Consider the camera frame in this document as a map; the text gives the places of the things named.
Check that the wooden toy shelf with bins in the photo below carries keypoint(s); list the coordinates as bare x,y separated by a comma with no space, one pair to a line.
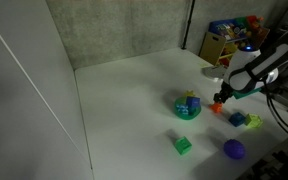
215,45

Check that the yellow toy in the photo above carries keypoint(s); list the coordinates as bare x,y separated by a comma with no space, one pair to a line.
190,93

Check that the dark blue toy block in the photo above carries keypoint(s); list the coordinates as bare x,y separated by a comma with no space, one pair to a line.
237,119

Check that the purple ball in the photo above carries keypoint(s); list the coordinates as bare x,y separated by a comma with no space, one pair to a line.
234,149

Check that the grey flat object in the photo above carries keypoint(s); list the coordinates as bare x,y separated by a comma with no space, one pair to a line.
212,71

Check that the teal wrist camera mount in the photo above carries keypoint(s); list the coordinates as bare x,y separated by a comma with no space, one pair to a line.
247,93

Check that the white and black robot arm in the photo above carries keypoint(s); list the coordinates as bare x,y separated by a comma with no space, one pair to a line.
247,66

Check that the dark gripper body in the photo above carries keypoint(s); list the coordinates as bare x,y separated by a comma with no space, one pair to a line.
226,91

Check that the lime green toy block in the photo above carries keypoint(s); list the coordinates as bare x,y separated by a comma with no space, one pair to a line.
252,120

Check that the green bowl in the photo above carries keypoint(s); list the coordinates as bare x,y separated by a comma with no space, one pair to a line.
193,116

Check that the orange toy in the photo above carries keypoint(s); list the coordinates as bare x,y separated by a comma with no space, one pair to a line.
216,107

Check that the black vertical pole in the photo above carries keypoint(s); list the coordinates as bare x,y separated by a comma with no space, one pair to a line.
188,26

